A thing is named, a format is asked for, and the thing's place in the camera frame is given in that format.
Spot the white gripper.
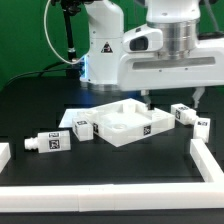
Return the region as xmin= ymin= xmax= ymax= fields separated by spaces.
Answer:
xmin=117 ymin=27 xmax=224 ymax=109

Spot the white square table top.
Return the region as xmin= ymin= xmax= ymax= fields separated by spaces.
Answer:
xmin=78 ymin=98 xmax=175 ymax=147

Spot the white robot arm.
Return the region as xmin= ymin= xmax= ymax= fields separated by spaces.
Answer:
xmin=80 ymin=0 xmax=224 ymax=103

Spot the white tag sheet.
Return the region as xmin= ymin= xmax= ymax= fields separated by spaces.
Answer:
xmin=59 ymin=108 xmax=95 ymax=128

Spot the white left fence block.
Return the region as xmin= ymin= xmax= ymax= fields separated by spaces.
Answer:
xmin=0 ymin=143 xmax=11 ymax=173

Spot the white front fence rail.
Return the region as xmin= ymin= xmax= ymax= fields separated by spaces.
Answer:
xmin=0 ymin=182 xmax=224 ymax=213

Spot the white cable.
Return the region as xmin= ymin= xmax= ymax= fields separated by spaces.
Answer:
xmin=43 ymin=0 xmax=86 ymax=66

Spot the black cable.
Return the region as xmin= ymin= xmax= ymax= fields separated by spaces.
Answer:
xmin=2 ymin=61 xmax=73 ymax=91

